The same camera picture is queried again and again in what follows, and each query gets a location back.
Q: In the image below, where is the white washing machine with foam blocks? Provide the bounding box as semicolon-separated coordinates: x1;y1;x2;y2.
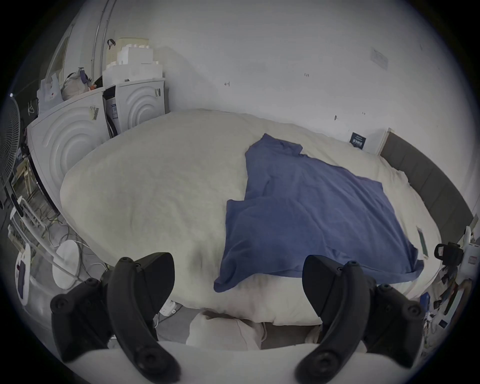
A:
102;37;168;136

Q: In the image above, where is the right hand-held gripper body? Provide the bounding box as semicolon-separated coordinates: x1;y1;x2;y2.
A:
434;225;480;271

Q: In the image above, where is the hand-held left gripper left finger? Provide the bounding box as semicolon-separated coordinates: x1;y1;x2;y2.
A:
50;252;181;384

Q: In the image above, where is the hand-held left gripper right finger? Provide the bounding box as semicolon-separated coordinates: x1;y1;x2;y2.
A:
294;255;426;384

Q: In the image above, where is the standing fan with white base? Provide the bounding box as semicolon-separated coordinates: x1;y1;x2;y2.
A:
0;93;91;290

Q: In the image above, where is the white washing machine with bags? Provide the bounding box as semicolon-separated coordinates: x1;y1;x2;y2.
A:
26;67;112;222

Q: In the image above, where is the dark blue shirt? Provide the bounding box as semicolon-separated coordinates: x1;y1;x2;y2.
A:
214;133;425;293

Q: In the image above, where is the bed with beige sheet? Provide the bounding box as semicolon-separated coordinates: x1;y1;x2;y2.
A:
60;109;443;327

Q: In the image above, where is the dark grey padded headboard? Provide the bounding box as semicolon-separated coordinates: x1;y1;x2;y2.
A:
380;133;475;244

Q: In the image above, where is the white phone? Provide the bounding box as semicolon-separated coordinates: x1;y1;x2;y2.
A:
416;226;429;259

